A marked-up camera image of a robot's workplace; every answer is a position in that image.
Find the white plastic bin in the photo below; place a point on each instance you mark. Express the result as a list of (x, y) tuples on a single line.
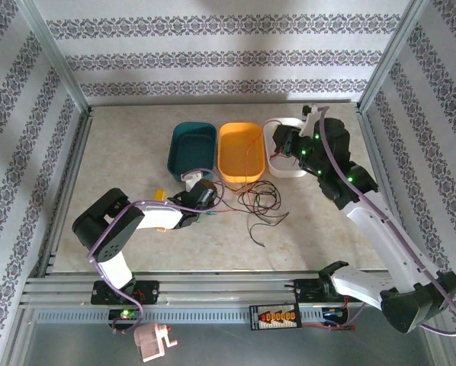
[(285, 169)]

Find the black power distribution board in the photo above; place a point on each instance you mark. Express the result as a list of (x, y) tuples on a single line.
[(275, 317)]

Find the yellow block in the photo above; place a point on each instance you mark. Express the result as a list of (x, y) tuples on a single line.
[(160, 195)]

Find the small circuit board green light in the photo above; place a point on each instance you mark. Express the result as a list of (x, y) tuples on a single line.
[(125, 314)]

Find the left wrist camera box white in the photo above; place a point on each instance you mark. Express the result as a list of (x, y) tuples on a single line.
[(191, 179)]

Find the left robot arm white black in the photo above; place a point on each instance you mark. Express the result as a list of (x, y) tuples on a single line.
[(110, 228)]

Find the yellow plastic bin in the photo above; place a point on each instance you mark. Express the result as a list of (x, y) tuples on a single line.
[(237, 152)]

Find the small circuit board blue parts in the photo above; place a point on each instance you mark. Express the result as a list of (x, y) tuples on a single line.
[(333, 315)]

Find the grey metal shelf plate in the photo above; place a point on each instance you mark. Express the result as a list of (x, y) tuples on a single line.
[(232, 347)]

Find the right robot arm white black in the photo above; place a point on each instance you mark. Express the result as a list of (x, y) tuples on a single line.
[(388, 236)]

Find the aluminium table edge rail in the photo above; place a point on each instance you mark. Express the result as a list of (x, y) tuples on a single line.
[(66, 190), (388, 171)]

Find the aluminium frame post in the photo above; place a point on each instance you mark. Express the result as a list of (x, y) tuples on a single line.
[(392, 53), (52, 53)]

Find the teal plastic bin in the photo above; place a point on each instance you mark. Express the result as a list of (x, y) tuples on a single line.
[(191, 148)]

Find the aluminium mounting rail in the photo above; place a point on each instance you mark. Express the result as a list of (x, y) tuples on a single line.
[(220, 286)]

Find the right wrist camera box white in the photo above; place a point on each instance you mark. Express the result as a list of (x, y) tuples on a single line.
[(308, 122)]

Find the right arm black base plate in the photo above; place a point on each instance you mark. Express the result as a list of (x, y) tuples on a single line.
[(308, 291)]

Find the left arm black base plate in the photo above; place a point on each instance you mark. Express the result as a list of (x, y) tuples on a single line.
[(149, 291)]

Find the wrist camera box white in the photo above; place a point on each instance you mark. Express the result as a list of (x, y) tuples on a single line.
[(308, 122), (191, 179)]

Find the pink printed clamp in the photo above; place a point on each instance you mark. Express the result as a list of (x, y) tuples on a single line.
[(149, 339)]

